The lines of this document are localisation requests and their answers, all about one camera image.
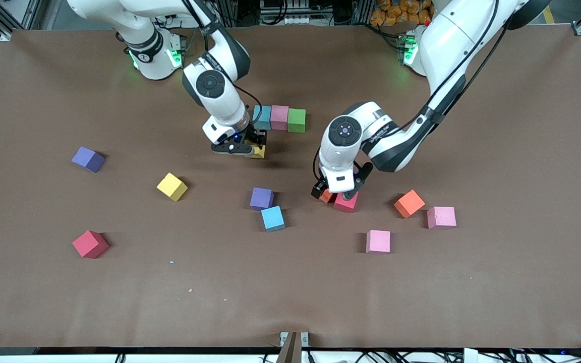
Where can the aluminium frame post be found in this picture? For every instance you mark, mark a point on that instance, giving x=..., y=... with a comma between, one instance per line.
x=361, y=12
x=229, y=12

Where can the green foam cube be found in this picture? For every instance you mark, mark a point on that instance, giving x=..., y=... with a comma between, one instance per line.
x=296, y=121

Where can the yellow foam cube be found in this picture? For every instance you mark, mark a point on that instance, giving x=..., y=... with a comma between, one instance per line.
x=172, y=187
x=258, y=153

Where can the pink foam cube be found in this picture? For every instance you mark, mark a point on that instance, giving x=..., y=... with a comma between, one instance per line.
x=280, y=117
x=441, y=217
x=378, y=241

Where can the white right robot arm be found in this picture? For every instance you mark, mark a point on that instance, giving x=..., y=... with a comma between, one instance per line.
x=217, y=96

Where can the purple foam cube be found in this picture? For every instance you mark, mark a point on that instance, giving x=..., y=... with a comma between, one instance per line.
x=262, y=198
x=88, y=159

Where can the orange mesh bag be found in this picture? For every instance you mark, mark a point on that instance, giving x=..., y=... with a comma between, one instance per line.
x=396, y=12

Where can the orange foam cube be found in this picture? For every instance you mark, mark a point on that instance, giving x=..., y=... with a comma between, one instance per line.
x=409, y=203
x=328, y=197

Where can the grey metal bracket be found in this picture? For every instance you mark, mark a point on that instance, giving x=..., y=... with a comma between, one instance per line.
x=294, y=348

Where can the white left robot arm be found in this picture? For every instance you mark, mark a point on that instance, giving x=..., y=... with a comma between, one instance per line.
x=351, y=146

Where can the small white box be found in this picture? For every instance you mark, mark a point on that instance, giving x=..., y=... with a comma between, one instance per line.
x=470, y=356

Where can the blue foam cube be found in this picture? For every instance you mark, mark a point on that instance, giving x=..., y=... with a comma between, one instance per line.
x=264, y=118
x=273, y=218

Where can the red foam cube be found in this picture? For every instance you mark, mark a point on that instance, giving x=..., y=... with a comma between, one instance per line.
x=346, y=204
x=90, y=244

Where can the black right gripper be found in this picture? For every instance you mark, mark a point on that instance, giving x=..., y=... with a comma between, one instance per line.
x=256, y=136

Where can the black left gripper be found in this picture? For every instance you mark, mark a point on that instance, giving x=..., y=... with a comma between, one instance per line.
x=319, y=190

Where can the white electronic device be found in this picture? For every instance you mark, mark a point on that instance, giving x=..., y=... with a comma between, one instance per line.
x=285, y=20

